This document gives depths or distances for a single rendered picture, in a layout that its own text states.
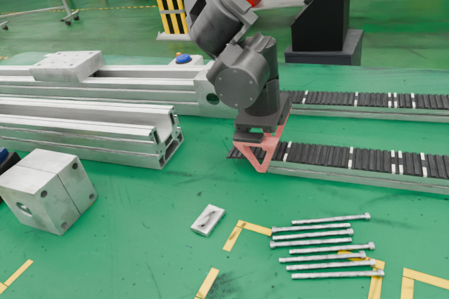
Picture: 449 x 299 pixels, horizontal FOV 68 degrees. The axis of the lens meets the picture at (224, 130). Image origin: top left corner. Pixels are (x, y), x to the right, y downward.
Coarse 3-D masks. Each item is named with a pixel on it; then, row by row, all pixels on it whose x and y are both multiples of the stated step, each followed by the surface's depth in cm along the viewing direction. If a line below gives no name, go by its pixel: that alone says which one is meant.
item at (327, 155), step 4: (324, 148) 55; (328, 148) 55; (332, 148) 55; (324, 152) 54; (328, 152) 55; (332, 152) 54; (324, 156) 54; (328, 156) 54; (332, 156) 53; (320, 160) 53; (324, 160) 53; (328, 160) 53; (332, 160) 53; (320, 164) 53; (324, 164) 52; (328, 164) 52; (332, 164) 52
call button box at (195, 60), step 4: (192, 56) 93; (196, 56) 93; (200, 56) 93; (188, 60) 91; (192, 60) 91; (196, 60) 91; (200, 60) 92; (168, 64) 91; (172, 64) 91; (176, 64) 90; (180, 64) 90; (184, 64) 89; (188, 64) 89; (192, 64) 89; (196, 64) 90; (200, 64) 92
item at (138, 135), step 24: (0, 120) 73; (24, 120) 71; (48, 120) 69; (72, 120) 67; (96, 120) 73; (120, 120) 70; (144, 120) 67; (168, 120) 65; (0, 144) 79; (24, 144) 75; (48, 144) 72; (72, 144) 68; (96, 144) 65; (120, 144) 63; (144, 144) 60; (168, 144) 65
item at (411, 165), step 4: (408, 152) 51; (412, 152) 51; (404, 156) 51; (408, 156) 50; (412, 156) 51; (416, 156) 50; (404, 160) 50; (408, 160) 50; (412, 160) 50; (416, 160) 50; (404, 164) 50; (408, 164) 49; (412, 164) 49; (416, 164) 49; (408, 168) 48; (412, 168) 49; (416, 168) 48; (408, 172) 48; (412, 172) 48; (416, 172) 48
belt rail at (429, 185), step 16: (304, 176) 55; (320, 176) 54; (336, 176) 53; (352, 176) 52; (368, 176) 51; (384, 176) 50; (400, 176) 49; (416, 176) 48; (432, 192) 48; (448, 192) 47
